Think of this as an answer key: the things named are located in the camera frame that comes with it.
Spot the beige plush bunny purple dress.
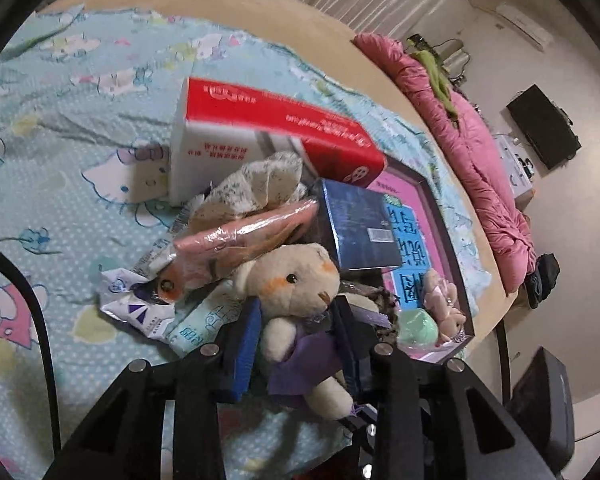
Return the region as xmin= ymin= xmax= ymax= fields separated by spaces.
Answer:
xmin=232 ymin=242 xmax=356 ymax=421

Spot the white and purple packet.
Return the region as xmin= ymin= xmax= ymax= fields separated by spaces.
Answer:
xmin=98 ymin=267 xmax=178 ymax=343

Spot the printed cartoon blanket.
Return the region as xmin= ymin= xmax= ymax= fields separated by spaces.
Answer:
xmin=0 ymin=7 xmax=491 ymax=480

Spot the dark blue box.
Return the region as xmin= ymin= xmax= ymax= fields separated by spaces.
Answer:
xmin=314 ymin=178 xmax=403 ymax=273

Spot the white drawer cabinet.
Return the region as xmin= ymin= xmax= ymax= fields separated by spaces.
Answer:
xmin=492 ymin=132 xmax=536 ymax=208

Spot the floral white cloth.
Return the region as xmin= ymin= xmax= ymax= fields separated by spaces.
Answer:
xmin=187 ymin=151 xmax=311 ymax=241

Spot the beige round bed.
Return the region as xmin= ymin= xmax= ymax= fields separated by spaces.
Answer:
xmin=37 ymin=0 xmax=511 ymax=361

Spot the red and white tissue box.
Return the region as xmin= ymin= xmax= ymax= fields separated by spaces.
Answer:
xmin=169 ymin=76 xmax=387 ymax=207

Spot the green cloth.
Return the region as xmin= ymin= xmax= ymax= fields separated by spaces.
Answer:
xmin=407 ymin=50 xmax=463 ymax=121

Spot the black bag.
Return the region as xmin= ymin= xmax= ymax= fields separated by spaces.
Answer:
xmin=524 ymin=252 xmax=561 ymax=309

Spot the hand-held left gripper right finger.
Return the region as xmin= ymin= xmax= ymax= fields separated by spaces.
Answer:
xmin=330 ymin=296 xmax=556 ymax=480

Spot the leopard print item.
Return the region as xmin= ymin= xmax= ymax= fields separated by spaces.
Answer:
xmin=340 ymin=282 xmax=398 ymax=331

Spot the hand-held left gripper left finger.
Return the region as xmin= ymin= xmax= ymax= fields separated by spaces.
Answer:
xmin=42 ymin=297 xmax=264 ymax=480

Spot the light green tissue pack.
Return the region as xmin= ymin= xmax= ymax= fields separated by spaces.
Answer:
xmin=167 ymin=280 xmax=251 ymax=358

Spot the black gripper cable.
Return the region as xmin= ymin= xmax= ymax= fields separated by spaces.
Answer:
xmin=0 ymin=239 xmax=62 ymax=461

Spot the pink quilt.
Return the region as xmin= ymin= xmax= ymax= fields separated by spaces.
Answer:
xmin=352 ymin=32 xmax=538 ymax=293

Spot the black television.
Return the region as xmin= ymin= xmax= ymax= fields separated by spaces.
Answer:
xmin=506 ymin=84 xmax=582 ymax=171

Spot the white air conditioner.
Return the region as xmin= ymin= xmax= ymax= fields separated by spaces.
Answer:
xmin=495 ymin=2 xmax=553 ymax=51

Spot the small pink plush toy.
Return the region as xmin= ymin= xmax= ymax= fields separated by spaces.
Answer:
xmin=422 ymin=268 xmax=466 ymax=346

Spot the pink tray box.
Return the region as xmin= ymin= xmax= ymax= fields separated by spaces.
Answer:
xmin=380 ymin=170 xmax=461 ymax=356

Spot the dark purple tray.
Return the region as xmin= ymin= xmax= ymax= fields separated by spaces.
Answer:
xmin=330 ymin=155 xmax=476 ymax=366

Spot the green egg sponge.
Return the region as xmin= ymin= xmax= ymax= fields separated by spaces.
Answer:
xmin=394 ymin=308 xmax=440 ymax=356

